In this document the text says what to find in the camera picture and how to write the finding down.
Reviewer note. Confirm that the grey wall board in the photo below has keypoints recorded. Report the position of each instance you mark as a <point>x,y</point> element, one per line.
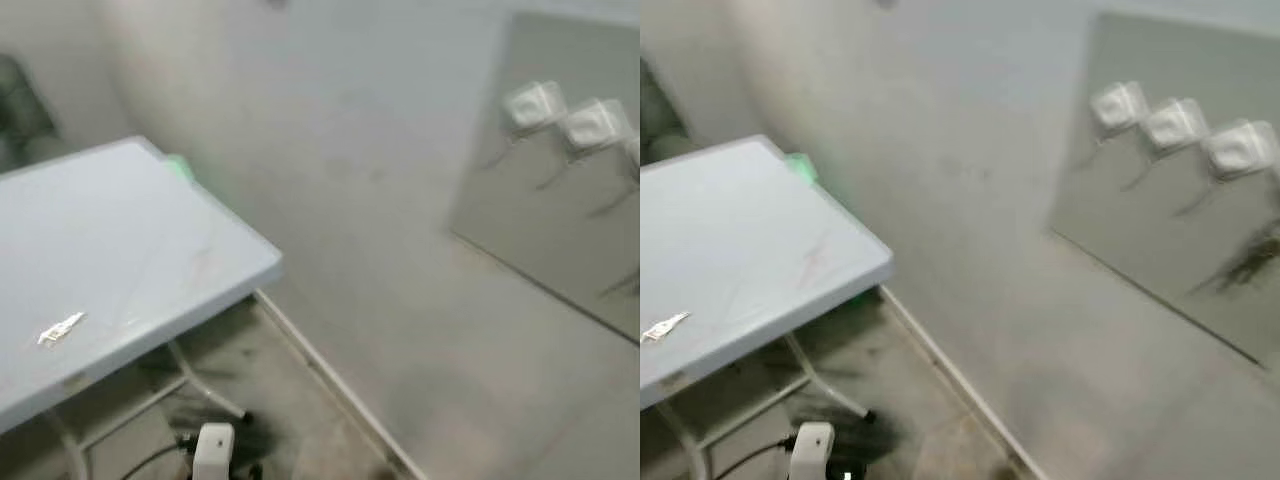
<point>1150,220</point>
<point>540,220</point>

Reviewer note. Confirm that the green plastic object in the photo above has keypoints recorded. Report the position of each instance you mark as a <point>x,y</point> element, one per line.
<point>181,166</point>
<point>801,166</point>

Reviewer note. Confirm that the white skirting board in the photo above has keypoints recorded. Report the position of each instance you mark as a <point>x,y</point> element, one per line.
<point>330,379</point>
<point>950,375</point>

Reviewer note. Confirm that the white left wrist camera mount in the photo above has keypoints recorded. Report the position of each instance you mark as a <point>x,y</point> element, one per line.
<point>812,450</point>
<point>213,452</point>

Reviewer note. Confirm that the grey folding table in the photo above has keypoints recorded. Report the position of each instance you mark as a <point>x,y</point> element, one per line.
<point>750,240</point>
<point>120,240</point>

